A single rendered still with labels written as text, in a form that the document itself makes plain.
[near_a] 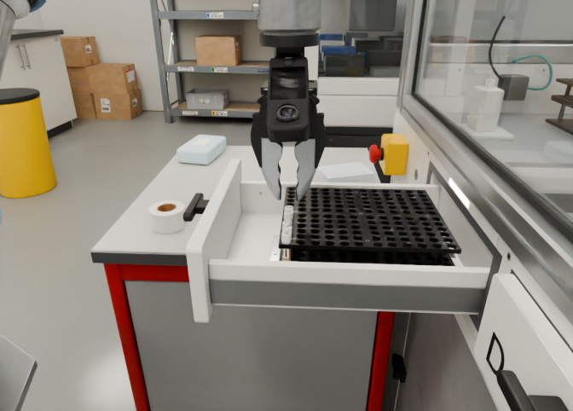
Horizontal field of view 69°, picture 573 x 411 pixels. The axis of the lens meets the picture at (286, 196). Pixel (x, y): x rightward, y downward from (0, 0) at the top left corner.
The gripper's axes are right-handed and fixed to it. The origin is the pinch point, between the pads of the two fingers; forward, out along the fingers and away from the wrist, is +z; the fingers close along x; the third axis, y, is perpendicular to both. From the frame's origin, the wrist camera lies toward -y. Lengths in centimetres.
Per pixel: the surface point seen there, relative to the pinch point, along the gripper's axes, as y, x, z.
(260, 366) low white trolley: 13.2, 6.8, 46.7
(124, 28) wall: 427, 204, 2
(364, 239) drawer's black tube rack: -5.3, -9.9, 3.8
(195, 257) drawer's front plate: -12.9, 9.6, 2.2
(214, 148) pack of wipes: 60, 24, 14
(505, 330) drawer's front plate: -19.8, -21.4, 4.6
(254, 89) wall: 419, 61, 66
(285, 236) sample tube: -7.0, 0.0, 2.6
